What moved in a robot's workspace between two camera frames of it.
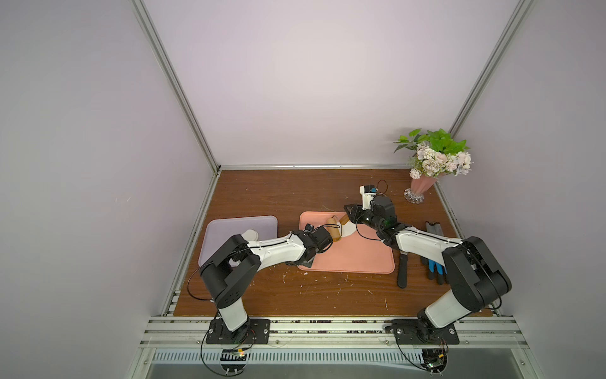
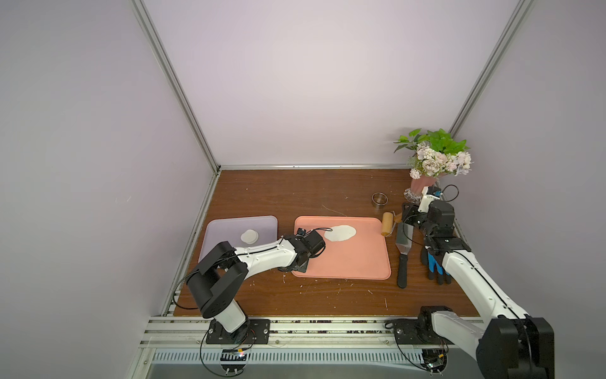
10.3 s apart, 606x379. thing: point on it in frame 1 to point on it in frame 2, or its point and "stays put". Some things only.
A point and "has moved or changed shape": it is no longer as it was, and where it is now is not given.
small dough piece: (348, 229) stays put
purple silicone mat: (220, 231) stays put
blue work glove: (435, 268) stays put
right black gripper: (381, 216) to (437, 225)
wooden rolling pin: (334, 232) has moved or changed shape
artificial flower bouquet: (435, 154) stays put
